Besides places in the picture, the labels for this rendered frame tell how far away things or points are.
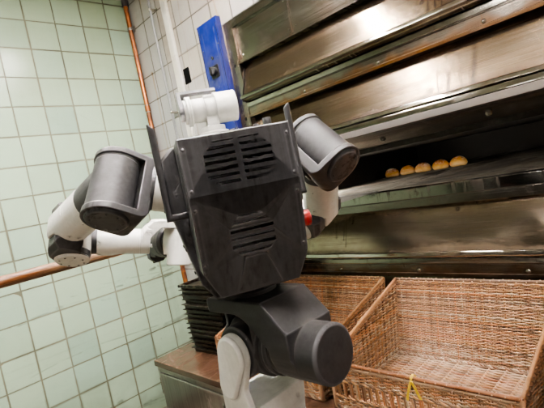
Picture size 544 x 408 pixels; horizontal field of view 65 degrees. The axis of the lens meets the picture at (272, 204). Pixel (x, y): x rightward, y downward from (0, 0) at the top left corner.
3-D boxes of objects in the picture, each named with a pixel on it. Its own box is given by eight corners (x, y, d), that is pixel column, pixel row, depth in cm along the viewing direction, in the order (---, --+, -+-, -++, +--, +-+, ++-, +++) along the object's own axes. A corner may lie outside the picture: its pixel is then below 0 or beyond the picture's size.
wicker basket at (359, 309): (296, 327, 211) (286, 273, 209) (400, 342, 170) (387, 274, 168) (218, 371, 177) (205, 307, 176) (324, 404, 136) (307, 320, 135)
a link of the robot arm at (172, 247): (152, 264, 119) (167, 265, 110) (153, 225, 120) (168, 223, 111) (189, 263, 125) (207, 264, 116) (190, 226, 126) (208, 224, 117)
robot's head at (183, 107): (223, 106, 89) (214, 82, 93) (181, 112, 87) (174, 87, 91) (223, 128, 94) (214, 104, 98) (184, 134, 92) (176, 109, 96)
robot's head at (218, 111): (243, 127, 91) (234, 86, 91) (195, 135, 88) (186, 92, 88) (237, 132, 97) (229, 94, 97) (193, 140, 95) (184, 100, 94)
